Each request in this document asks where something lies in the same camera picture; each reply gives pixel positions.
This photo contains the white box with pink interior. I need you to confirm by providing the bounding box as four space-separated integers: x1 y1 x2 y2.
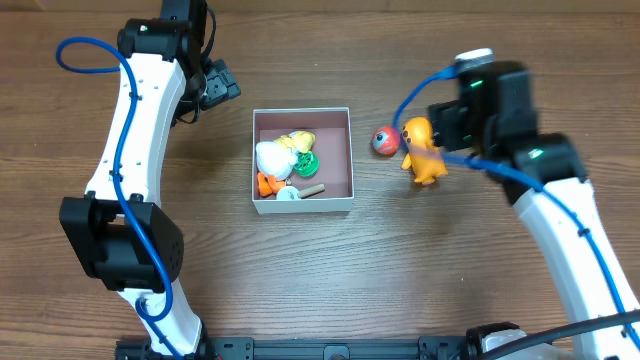
252 107 354 214

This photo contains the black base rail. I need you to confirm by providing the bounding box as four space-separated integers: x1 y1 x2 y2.
114 336 476 360

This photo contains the thick black cable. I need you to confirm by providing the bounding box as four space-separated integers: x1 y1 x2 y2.
479 308 640 360

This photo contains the red ball with eye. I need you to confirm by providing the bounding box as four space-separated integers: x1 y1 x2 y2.
371 126 400 157

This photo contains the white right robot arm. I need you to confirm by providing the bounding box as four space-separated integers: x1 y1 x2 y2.
428 61 639 359

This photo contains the green plastic spinning top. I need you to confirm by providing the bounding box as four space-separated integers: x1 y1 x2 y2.
294 151 320 178

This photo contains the orange dinosaur figure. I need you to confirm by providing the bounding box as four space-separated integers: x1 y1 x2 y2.
401 117 448 186

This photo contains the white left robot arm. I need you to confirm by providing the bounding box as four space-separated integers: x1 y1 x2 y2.
56 16 224 359

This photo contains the white plush duck toy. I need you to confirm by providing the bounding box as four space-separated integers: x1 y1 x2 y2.
255 130 318 197

